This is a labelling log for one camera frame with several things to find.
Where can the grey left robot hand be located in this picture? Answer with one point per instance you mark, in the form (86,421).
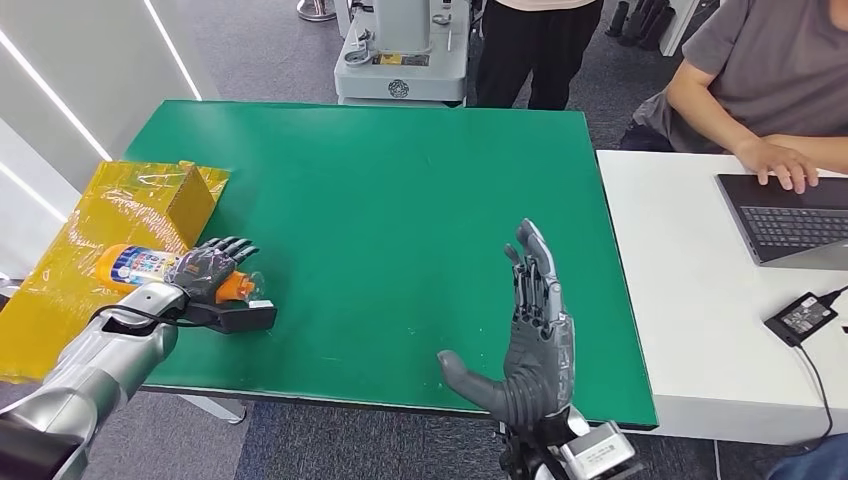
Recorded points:
(199,272)

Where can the person's right hand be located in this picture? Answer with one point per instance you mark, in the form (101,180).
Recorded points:
(775,162)

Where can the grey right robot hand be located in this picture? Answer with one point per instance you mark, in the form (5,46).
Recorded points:
(536,371)

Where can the orange juice bottle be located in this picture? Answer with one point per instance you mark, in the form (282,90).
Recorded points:
(132,265)

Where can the person's left forearm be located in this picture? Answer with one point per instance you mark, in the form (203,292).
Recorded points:
(825,149)

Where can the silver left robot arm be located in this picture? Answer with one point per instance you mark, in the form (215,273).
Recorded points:
(99,364)

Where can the person's right forearm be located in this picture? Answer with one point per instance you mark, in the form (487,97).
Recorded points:
(702,109)

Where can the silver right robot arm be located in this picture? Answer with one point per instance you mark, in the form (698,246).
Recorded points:
(530,457)

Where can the grey robot base machine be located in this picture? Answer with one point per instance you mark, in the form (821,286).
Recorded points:
(401,73)

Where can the dark grey laptop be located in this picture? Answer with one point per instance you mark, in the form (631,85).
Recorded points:
(792,225)

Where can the seated person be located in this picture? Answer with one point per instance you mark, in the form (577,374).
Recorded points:
(768,60)

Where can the yellow taped cardboard box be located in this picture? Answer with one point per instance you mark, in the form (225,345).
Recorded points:
(73,225)

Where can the white table foot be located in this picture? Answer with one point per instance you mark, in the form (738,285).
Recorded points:
(218,409)

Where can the black power adapter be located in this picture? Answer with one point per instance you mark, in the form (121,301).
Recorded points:
(802,318)

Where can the black chair base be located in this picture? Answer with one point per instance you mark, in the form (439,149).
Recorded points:
(639,23)

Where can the standing person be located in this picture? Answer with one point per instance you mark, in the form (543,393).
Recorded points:
(530,53)

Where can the chrome stand base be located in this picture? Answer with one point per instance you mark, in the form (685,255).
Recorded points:
(316,9)

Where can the blue fabric object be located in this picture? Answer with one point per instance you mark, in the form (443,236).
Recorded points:
(815,460)

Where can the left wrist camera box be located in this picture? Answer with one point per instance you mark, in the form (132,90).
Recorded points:
(245,318)

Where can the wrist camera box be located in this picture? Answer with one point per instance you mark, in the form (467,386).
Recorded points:
(245,318)
(596,450)

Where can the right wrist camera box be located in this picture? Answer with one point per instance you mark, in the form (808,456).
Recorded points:
(596,450)

